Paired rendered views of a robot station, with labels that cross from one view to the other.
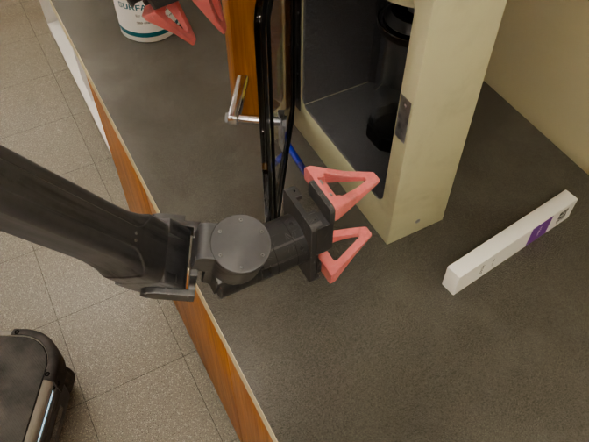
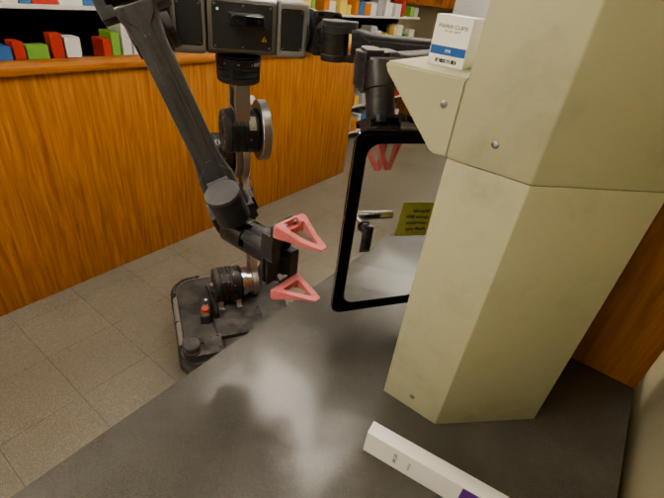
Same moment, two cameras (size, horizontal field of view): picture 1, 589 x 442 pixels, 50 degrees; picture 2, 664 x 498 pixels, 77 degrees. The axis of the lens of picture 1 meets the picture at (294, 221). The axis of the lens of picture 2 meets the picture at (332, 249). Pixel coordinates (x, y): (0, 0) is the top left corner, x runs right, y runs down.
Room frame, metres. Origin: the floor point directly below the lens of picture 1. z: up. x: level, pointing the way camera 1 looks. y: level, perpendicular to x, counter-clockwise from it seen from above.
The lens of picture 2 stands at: (0.22, -0.56, 1.59)
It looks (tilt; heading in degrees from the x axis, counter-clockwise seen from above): 33 degrees down; 61
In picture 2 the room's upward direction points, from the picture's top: 8 degrees clockwise
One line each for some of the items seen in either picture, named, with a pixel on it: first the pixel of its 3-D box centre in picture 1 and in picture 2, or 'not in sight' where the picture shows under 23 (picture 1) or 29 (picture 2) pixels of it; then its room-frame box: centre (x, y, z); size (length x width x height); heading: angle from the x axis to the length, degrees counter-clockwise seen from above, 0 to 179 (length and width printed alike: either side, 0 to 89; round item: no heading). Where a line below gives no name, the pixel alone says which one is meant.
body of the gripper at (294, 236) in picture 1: (281, 244); (266, 245); (0.41, 0.01, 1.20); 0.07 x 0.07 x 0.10; 28
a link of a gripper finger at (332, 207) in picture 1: (339, 199); (299, 244); (0.45, -0.05, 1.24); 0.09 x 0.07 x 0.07; 118
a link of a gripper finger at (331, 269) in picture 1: (336, 238); (296, 280); (0.45, -0.05, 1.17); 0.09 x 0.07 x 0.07; 118
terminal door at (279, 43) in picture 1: (279, 74); (411, 227); (0.72, 0.02, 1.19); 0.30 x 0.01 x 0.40; 174
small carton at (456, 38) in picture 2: not in sight; (456, 41); (0.64, -0.06, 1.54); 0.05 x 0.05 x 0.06; 33
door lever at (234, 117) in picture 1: (250, 101); not in sight; (0.65, 0.06, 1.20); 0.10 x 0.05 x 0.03; 174
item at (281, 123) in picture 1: (279, 131); (365, 238); (0.61, 0.02, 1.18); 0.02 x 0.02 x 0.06; 84
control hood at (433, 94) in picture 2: not in sight; (462, 95); (0.72, -0.02, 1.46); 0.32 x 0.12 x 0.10; 28
